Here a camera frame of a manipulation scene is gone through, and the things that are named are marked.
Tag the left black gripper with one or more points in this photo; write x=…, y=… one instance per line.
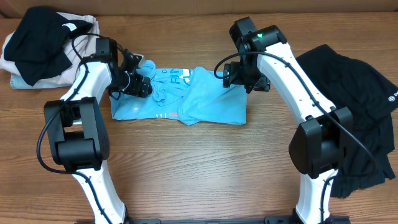
x=141, y=86

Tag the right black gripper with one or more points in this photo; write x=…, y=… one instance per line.
x=234, y=78

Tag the light blue printed t-shirt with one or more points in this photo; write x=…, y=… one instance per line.
x=187, y=95

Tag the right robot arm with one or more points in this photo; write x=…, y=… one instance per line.
x=321, y=141

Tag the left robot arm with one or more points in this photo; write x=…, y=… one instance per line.
x=77, y=133

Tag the folded beige garment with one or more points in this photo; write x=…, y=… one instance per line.
x=85, y=45

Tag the black t-shirt with logo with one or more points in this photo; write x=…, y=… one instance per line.
x=371, y=98

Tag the folded black garment on pile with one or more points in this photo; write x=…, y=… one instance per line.
x=36, y=47

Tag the folded light denim garment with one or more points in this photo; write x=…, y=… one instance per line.
x=17, y=83

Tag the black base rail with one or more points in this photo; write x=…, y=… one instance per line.
x=211, y=221

